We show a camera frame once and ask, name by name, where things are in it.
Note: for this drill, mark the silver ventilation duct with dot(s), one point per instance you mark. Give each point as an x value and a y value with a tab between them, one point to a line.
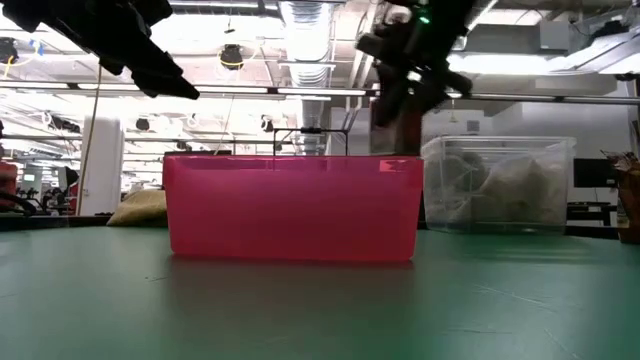
307	45

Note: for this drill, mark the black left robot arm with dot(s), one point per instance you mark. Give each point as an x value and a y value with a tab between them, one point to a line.
25	12

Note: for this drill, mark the grey crumpled cloth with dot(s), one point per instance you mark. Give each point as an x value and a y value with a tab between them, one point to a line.
460	180

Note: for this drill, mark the black aluminium table frame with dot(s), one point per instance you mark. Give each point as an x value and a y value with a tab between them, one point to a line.
50	222

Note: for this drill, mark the white crumpled cloth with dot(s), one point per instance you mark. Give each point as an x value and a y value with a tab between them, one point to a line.
522	192

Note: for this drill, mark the black ceiling dome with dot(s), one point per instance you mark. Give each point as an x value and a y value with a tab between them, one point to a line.
231	56

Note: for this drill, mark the green table mat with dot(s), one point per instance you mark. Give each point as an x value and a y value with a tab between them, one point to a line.
320	310

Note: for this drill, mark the pink plastic bin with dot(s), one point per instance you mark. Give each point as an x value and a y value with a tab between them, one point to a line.
290	210

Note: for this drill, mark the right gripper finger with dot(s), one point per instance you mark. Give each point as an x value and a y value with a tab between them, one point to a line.
447	85
387	100

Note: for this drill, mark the grey overhead rail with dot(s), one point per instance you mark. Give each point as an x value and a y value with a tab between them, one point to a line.
550	98

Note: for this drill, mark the red-brown spice packet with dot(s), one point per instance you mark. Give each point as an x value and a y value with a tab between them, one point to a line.
629	200

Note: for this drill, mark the clear plastic storage box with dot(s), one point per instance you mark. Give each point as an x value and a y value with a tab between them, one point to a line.
560	150

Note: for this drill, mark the yellow checked cloth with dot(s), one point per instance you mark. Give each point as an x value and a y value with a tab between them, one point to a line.
140	210

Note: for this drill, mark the black background monitor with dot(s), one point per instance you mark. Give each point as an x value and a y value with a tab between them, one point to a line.
594	173

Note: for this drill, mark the white round pillar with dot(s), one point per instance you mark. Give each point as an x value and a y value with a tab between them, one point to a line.
102	170

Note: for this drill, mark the black background bench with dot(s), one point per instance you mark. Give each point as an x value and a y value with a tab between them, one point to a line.
590	205

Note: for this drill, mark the grey ceiling unit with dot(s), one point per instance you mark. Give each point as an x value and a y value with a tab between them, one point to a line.
554	35

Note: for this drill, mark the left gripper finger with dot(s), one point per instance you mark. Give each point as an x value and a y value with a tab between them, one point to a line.
160	80

